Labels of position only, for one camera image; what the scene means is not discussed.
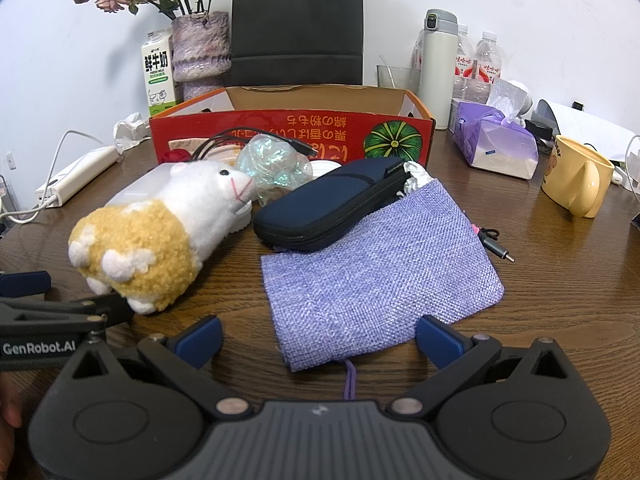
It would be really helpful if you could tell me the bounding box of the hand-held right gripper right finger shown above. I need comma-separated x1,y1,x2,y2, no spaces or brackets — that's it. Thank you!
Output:
385,315,578,420

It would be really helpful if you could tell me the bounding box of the white yellow plush hamster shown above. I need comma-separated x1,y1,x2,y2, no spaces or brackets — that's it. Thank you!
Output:
67,160,253,316

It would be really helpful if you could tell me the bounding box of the white power strip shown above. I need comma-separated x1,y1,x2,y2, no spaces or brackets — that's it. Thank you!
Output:
34,145,121,207

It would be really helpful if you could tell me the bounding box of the white round lid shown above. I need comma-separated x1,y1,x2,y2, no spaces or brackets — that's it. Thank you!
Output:
310,160,341,181

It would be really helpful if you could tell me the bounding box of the purple woven drawstring bag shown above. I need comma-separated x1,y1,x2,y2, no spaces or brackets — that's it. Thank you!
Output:
260,175,506,402

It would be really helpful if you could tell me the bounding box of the beige soap bar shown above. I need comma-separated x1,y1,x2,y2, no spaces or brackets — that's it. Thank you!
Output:
200,146,246,167

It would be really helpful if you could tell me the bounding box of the white green milk carton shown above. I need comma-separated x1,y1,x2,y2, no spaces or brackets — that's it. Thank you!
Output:
141,29,177,117

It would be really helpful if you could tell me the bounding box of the purple tissue pack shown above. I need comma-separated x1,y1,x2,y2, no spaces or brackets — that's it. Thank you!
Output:
449,80,540,181

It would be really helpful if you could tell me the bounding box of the red cardboard box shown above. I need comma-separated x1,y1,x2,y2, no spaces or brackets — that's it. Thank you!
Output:
149,85,437,173

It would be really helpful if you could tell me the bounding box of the white thermos bottle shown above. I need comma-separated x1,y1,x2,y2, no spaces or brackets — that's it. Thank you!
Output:
417,8,459,132

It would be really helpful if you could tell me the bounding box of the black paper bag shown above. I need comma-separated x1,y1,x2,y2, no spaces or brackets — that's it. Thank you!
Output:
230,0,364,87

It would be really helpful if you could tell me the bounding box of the person's left hand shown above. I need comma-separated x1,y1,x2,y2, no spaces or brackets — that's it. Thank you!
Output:
0,372,26,480

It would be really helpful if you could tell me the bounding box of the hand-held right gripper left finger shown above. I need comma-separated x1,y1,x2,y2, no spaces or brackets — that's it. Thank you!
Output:
60,315,253,420

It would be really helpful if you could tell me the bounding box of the purple mottled vase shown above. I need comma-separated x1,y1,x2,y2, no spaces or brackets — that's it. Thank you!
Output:
171,11,232,103

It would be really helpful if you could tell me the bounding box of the clear drinking glass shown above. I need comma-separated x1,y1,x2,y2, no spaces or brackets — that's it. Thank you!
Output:
376,55,422,96

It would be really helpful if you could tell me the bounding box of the white curved device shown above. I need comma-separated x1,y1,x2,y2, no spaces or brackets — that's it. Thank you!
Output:
535,99,640,163

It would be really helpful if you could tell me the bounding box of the iridescent plastic ball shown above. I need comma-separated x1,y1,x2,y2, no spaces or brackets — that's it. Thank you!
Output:
235,134,315,206

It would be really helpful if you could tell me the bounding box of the navy zip pouch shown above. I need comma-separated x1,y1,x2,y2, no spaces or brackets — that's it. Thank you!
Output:
252,157,413,253

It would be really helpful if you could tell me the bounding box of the crumpled white tissue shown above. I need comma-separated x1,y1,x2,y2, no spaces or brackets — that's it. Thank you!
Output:
112,112,152,153

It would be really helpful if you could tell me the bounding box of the white power cable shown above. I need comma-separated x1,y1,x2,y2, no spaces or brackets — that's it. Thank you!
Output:
0,130,108,223

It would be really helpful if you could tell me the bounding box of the black pink plug cable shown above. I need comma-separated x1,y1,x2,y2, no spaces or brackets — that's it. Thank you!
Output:
470,225,516,263

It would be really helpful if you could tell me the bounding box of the white charger plug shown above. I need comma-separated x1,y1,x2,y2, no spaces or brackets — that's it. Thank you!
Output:
612,135,640,191

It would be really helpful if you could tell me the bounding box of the clear desk organiser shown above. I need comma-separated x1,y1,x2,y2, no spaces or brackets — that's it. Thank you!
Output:
0,175,21,238

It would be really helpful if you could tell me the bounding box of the clear plastic water bottle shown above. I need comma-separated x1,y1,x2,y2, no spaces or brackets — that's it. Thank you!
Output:
452,23,476,106
472,31,503,103

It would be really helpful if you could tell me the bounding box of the white round desk fan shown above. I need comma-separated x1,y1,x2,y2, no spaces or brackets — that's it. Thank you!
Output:
505,80,536,126

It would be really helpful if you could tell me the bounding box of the black adapter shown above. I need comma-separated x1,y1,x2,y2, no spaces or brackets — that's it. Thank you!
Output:
524,119,555,143

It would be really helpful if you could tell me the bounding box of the wooden desktop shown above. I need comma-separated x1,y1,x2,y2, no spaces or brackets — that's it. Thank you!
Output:
0,87,640,406

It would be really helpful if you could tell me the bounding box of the yellow mug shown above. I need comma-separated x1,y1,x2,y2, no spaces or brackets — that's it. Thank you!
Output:
541,135,616,218

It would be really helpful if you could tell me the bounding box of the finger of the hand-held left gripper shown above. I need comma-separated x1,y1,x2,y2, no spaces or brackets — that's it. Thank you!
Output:
0,294,136,333
0,271,52,301

